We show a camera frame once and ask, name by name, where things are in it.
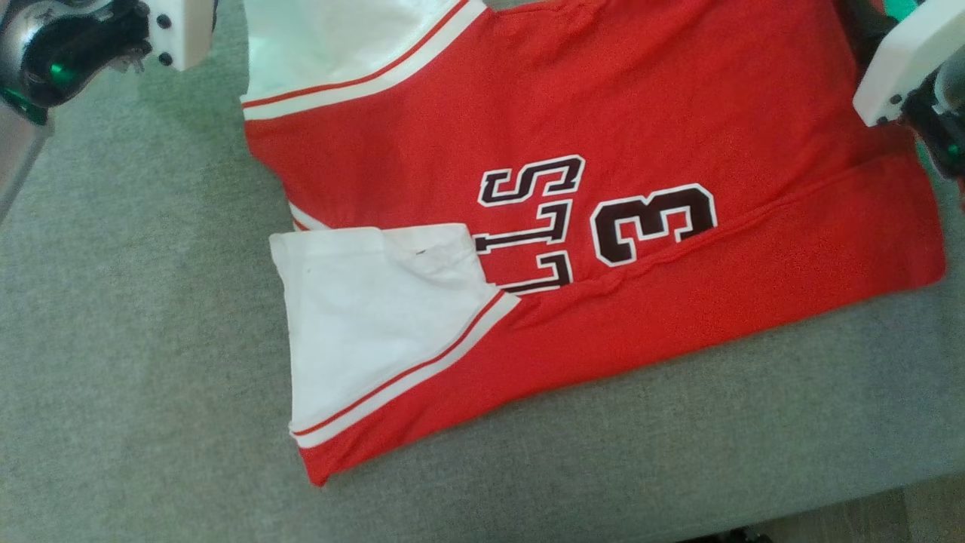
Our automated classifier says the grey fabric sofa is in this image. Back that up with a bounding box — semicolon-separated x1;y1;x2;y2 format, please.
0;0;965;543

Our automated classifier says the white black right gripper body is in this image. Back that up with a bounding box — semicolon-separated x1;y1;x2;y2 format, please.
835;0;965;128

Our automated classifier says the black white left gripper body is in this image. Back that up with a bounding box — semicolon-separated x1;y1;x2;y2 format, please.
143;0;221;73

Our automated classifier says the red jersey with white sleeves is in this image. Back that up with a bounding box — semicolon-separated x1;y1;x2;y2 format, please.
240;0;948;488

